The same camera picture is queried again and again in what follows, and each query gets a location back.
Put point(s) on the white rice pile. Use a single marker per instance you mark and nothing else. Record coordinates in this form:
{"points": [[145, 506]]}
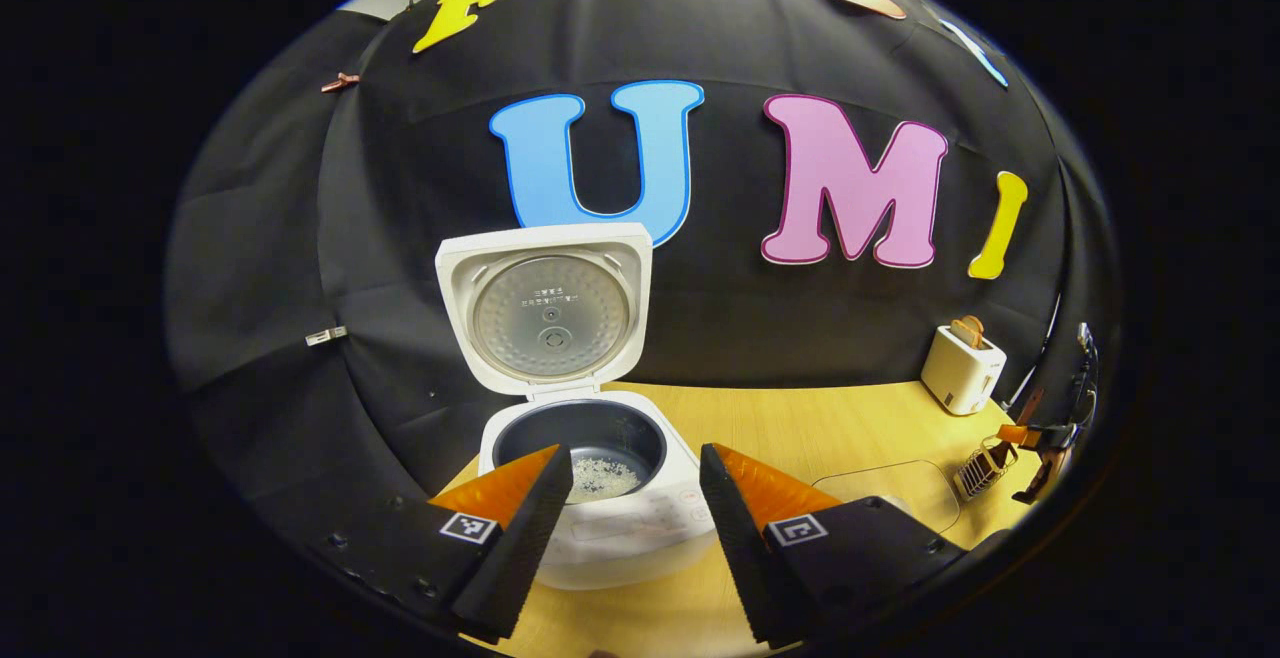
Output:
{"points": [[605, 478]]}

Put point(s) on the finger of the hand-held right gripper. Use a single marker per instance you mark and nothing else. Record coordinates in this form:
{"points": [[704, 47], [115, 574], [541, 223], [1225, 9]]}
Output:
{"points": [[1015, 434], [1047, 473]]}

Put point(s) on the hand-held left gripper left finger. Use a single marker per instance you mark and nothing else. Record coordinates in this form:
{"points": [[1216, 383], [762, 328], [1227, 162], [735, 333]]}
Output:
{"points": [[525, 548]]}

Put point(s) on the clear plastic rice container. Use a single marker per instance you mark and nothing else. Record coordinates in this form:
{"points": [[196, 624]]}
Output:
{"points": [[900, 483]]}

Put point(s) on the white toaster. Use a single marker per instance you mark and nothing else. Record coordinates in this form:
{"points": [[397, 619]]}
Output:
{"points": [[960, 373]]}

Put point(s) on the black backdrop cloth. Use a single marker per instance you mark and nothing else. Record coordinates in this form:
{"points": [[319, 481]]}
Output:
{"points": [[350, 238]]}

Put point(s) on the white cloth clip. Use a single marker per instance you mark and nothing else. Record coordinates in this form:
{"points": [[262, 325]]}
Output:
{"points": [[326, 336]]}

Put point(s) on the white rice cooker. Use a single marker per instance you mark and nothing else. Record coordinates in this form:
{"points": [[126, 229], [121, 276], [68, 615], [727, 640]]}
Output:
{"points": [[545, 318]]}

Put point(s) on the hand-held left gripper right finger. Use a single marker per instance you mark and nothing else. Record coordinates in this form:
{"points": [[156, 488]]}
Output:
{"points": [[740, 548]]}

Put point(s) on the brown bread slice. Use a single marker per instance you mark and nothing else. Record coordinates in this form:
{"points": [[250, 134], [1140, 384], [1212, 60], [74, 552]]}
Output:
{"points": [[962, 334], [975, 324]]}

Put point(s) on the pink cloth clip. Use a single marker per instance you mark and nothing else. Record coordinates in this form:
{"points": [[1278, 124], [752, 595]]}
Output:
{"points": [[340, 82]]}

